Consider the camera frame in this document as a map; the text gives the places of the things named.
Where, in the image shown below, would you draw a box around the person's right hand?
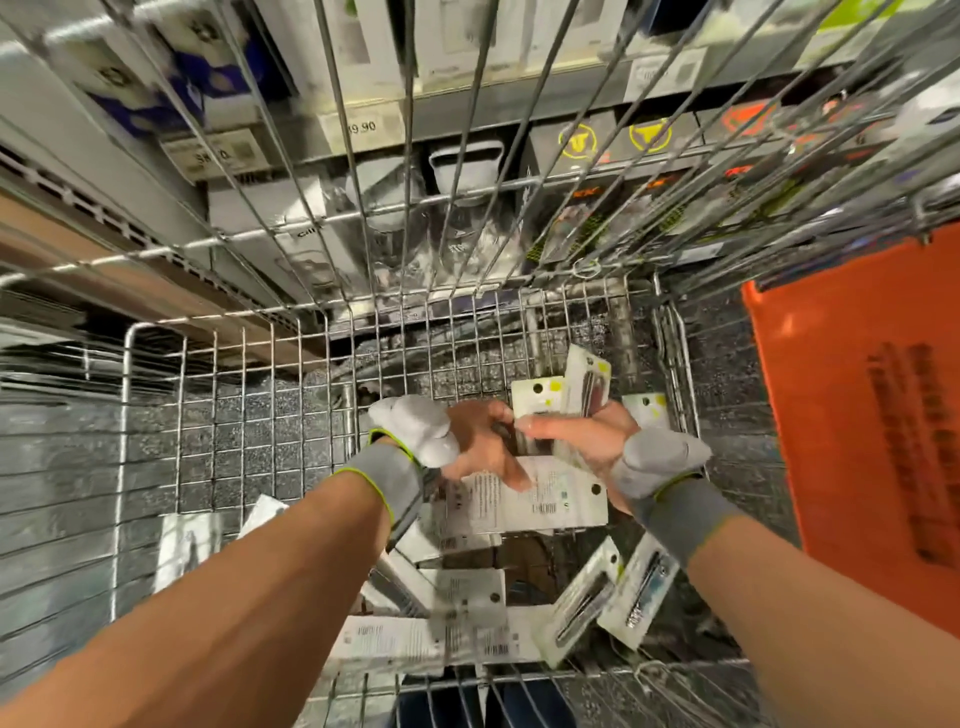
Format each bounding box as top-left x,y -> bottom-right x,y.
514,397 -> 647,512

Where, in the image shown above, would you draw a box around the person's left forearm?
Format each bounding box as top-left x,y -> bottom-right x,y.
0,472 -> 395,728

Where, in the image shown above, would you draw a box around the orange wire shopping cart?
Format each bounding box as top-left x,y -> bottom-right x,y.
0,0 -> 960,728

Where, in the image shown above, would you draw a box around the person's left hand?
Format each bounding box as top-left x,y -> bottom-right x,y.
442,397 -> 534,494

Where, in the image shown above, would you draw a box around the grey kitchenware shelf unit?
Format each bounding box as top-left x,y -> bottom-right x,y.
0,0 -> 960,324

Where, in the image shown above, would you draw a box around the grey wrist tracker band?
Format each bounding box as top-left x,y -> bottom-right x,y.
607,427 -> 747,569
337,394 -> 462,534

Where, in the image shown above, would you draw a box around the pile of packets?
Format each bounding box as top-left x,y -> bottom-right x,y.
150,390 -> 684,684

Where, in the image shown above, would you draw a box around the person's blue jeans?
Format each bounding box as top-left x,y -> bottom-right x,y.
393,682 -> 579,728

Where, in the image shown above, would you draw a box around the person's right forearm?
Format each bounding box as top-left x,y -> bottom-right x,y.
687,517 -> 960,728

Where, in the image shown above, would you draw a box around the wooden post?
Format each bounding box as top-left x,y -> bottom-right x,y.
0,187 -> 324,369

